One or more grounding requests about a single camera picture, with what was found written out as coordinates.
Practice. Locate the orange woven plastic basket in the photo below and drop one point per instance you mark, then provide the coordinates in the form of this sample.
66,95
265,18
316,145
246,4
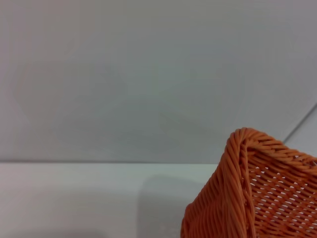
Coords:
272,198

